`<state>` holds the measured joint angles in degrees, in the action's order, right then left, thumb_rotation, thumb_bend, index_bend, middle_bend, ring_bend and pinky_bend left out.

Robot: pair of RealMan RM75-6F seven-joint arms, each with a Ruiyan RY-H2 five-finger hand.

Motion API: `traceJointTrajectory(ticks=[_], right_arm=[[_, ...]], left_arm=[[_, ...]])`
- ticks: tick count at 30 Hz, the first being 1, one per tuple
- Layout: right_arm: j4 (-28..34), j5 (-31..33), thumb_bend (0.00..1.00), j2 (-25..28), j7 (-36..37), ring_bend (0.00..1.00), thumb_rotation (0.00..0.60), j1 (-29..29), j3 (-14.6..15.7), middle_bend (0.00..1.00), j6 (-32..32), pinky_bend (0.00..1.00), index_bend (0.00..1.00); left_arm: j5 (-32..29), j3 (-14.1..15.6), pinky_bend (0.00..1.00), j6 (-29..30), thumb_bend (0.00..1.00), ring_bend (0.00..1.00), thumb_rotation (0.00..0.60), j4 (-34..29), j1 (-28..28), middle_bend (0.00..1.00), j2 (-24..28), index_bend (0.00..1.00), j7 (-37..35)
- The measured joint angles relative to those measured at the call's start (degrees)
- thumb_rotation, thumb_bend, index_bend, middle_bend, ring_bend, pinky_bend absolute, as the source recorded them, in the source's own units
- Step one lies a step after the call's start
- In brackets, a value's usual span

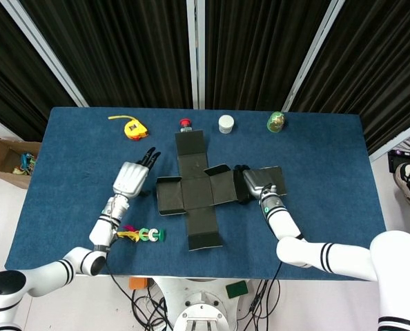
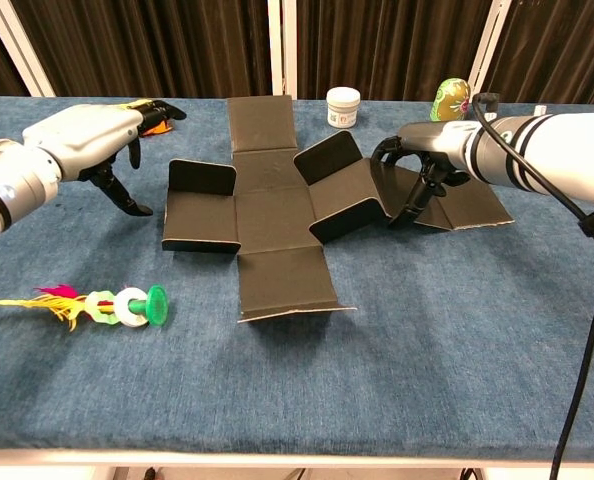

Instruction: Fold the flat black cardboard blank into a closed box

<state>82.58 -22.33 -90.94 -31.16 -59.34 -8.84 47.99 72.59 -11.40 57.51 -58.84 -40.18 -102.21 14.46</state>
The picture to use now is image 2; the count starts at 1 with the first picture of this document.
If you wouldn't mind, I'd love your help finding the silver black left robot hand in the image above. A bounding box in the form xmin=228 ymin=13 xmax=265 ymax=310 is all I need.
xmin=21 ymin=98 xmax=188 ymax=218

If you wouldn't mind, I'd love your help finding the blue table mat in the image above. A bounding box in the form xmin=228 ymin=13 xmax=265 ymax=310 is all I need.
xmin=0 ymin=95 xmax=594 ymax=460

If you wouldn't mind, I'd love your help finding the black paper box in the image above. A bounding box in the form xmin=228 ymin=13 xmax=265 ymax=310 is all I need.
xmin=160 ymin=94 xmax=516 ymax=325

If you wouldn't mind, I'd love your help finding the green painted nesting doll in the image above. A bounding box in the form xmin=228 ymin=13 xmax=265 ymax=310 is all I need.
xmin=429 ymin=77 xmax=472 ymax=123

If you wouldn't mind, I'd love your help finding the feather shuttlecock with plastic rings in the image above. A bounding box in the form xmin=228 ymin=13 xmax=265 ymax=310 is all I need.
xmin=0 ymin=283 xmax=170 ymax=332

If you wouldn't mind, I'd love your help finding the white partition frame post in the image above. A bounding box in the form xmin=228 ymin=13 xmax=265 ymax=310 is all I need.
xmin=469 ymin=0 xmax=513 ymax=101
xmin=266 ymin=0 xmax=298 ymax=97
xmin=0 ymin=0 xmax=56 ymax=98

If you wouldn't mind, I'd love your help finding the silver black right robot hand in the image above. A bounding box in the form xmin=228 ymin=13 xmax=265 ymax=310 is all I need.
xmin=370 ymin=120 xmax=479 ymax=230

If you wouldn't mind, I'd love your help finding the yellow tape measure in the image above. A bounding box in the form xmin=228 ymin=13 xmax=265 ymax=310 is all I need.
xmin=119 ymin=99 xmax=174 ymax=137

